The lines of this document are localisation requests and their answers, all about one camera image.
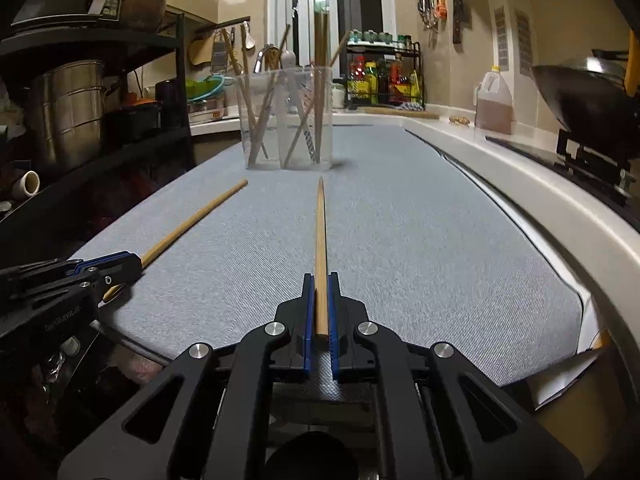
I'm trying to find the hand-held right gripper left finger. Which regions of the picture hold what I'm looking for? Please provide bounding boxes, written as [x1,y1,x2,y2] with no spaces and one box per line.
[56,274,315,480]

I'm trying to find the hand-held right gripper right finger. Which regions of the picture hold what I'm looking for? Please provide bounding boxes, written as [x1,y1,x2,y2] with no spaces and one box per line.
[327,272,585,480]

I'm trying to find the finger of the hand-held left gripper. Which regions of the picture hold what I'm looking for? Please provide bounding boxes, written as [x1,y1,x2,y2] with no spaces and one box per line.
[0,251,145,289]
[0,274,127,312]

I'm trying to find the wooden chopstick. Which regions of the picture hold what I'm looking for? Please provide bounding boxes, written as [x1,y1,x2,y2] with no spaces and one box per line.
[220,27,271,160]
[249,24,292,167]
[282,31,352,168]
[100,179,249,307]
[314,176,331,338]

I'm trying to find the clear plastic utensil container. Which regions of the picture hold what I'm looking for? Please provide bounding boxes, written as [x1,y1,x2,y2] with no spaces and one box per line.
[235,66,335,172]

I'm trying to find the white cup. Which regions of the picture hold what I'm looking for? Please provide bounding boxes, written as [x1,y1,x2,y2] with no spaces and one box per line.
[10,170,41,200]

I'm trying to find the grey table mat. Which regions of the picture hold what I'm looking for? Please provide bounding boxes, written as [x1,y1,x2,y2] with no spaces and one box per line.
[65,124,596,386]

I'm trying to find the black pot with orange lid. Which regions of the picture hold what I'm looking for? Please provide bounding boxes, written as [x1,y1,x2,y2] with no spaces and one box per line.
[102,95,163,141]

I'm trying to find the steel stock pot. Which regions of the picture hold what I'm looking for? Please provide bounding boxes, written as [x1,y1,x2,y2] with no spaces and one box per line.
[27,60,108,171]

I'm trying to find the black cylindrical container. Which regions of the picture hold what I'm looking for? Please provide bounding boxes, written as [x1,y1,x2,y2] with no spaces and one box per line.
[155,79,187,128]

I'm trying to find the green colander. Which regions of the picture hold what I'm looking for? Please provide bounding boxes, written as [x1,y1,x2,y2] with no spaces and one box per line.
[187,76,226,102]

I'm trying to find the steel fork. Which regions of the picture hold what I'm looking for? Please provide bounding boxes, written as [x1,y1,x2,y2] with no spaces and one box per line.
[248,72,281,166]

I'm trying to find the black shelf rack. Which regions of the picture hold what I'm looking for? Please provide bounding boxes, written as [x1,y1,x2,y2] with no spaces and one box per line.
[0,5,251,241]

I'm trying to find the flat wooden board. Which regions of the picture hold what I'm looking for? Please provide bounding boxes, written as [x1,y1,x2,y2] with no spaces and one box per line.
[356,106,440,120]

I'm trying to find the wooden hanging cutting board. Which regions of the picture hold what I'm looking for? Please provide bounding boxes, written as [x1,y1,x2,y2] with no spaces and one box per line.
[187,37,213,67]

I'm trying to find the steel grater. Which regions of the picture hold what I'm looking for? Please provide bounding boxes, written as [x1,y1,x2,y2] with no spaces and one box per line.
[210,30,228,73]

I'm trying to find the row of sauce bottles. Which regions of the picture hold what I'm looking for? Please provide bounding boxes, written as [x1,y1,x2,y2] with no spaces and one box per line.
[348,55,422,107]

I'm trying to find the white kitchen counter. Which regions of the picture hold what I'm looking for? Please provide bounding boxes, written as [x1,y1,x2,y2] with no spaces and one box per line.
[190,102,640,361]

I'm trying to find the brown ceramic pot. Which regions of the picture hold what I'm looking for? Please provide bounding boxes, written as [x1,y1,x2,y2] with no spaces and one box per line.
[120,0,167,33]

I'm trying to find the steel faucet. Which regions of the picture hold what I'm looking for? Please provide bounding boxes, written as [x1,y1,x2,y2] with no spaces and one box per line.
[254,45,281,73]

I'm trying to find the cooking oil jug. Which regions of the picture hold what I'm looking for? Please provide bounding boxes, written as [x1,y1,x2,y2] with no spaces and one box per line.
[473,66,513,135]

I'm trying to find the black spice rack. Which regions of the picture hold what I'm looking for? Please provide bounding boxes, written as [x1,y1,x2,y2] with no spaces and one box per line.
[345,42,426,111]

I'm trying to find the row of spice jars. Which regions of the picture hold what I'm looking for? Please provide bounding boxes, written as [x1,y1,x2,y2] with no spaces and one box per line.
[350,29,413,45]

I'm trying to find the black gas stove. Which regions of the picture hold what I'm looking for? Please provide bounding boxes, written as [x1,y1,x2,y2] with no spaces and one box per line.
[485,127,640,221]

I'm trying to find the window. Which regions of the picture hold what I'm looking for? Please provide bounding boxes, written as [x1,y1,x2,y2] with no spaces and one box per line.
[265,0,401,68]

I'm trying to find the hanging cleaver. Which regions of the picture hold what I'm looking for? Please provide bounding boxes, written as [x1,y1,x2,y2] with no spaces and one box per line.
[451,0,467,45]

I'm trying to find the hanging kitchen tools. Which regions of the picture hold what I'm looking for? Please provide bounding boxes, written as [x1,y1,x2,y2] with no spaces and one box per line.
[417,0,448,31]

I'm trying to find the steel wok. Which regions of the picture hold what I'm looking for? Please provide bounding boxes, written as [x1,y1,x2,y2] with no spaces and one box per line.
[530,49,640,133]

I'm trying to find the white spoon with spiral handle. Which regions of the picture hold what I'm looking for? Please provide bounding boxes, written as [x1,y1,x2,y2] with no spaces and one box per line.
[280,49,320,165]

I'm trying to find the wall vent grille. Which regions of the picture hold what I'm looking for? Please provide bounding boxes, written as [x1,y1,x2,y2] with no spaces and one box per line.
[494,6,510,71]
[515,10,532,78]

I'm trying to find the yellow spatula handle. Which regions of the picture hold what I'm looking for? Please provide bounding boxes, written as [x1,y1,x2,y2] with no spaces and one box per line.
[624,30,640,93]

